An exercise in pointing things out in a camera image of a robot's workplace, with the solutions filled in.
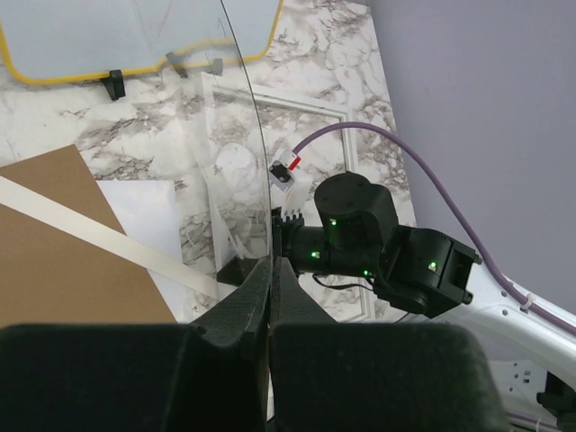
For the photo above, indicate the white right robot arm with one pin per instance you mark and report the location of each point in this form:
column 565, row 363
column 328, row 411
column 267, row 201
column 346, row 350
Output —
column 433, row 275

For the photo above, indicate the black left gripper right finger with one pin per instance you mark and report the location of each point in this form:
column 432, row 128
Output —
column 330, row 376

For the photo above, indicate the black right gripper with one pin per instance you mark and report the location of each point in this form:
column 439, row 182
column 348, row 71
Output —
column 357, row 222

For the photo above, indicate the white photo paper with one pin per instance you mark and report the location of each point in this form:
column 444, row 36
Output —
column 147, row 212

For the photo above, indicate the yellow-rimmed whiteboard with writing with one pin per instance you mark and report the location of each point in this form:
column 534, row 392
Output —
column 55, row 42

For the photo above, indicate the black whiteboard stand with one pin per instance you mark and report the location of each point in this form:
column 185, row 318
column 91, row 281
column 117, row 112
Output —
column 114, row 84

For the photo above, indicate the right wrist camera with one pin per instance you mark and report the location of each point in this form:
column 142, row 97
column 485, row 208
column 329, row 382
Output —
column 292, row 180

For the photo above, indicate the white photo mat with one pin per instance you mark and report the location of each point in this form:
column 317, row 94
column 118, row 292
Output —
column 60, row 217

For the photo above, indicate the brown backing board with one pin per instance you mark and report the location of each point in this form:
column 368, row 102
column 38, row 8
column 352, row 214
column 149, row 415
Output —
column 48, row 276

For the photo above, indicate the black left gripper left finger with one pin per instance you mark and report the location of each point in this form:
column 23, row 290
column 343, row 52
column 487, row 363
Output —
column 209, row 375

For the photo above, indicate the white picture frame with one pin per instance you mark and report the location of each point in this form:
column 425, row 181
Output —
column 259, row 94

